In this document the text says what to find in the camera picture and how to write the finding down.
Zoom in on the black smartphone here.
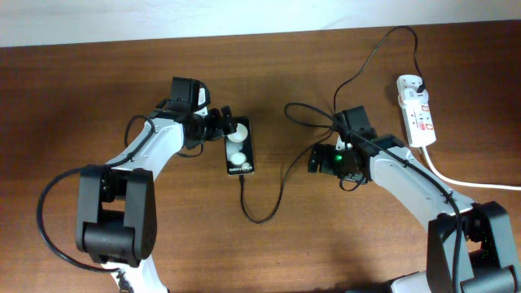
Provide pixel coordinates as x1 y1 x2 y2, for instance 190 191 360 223
225 116 255 176

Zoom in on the black charging cable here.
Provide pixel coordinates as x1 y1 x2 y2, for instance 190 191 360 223
238 25 426 225

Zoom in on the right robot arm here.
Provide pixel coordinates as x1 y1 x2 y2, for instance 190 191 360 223
317 107 520 293

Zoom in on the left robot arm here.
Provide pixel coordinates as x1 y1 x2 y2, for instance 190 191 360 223
75 77 236 292

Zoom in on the white USB charger plug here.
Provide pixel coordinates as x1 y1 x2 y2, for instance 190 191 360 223
398 87 429 108

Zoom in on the white power strip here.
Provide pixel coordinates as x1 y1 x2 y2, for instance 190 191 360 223
396 75 436 148

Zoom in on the white power strip cord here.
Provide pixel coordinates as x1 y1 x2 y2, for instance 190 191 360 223
418 146 521 191

